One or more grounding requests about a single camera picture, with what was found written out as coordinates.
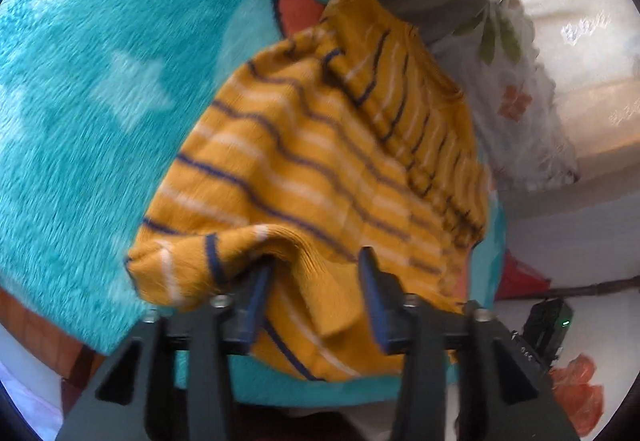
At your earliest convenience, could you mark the white floral bedsheet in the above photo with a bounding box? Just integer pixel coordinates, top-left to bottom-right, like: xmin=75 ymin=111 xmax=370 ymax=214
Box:
xmin=450 ymin=291 xmax=636 ymax=439

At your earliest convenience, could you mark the red cloth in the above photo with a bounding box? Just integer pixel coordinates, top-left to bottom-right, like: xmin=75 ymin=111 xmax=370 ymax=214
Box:
xmin=495 ymin=248 xmax=551 ymax=302

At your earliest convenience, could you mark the yellow striped knit sweater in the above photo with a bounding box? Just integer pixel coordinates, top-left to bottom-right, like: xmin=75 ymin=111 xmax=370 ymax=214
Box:
xmin=125 ymin=0 xmax=493 ymax=382

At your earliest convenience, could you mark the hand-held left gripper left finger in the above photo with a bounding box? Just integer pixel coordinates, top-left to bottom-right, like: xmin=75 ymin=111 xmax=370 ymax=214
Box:
xmin=55 ymin=263 xmax=276 ymax=441

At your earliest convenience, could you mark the teal printed fleece blanket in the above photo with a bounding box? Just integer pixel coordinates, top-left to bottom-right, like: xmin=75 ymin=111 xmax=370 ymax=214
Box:
xmin=0 ymin=0 xmax=508 ymax=407

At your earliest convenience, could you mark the beige cloth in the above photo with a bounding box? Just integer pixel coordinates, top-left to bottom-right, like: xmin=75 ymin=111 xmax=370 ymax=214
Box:
xmin=377 ymin=0 xmax=488 ymax=39

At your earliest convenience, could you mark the dark wooden rod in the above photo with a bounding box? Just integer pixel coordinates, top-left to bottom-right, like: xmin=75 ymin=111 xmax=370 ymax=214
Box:
xmin=537 ymin=275 xmax=640 ymax=300

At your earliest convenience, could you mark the brown wooden table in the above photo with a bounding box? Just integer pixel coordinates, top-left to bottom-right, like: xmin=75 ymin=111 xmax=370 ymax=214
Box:
xmin=0 ymin=288 xmax=108 ymax=404

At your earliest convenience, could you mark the white leaf print pillow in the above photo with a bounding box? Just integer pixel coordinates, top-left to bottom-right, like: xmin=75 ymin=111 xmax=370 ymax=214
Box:
xmin=425 ymin=0 xmax=581 ymax=192

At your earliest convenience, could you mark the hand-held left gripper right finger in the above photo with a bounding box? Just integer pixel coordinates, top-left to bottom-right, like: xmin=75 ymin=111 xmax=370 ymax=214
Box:
xmin=359 ymin=247 xmax=581 ymax=441

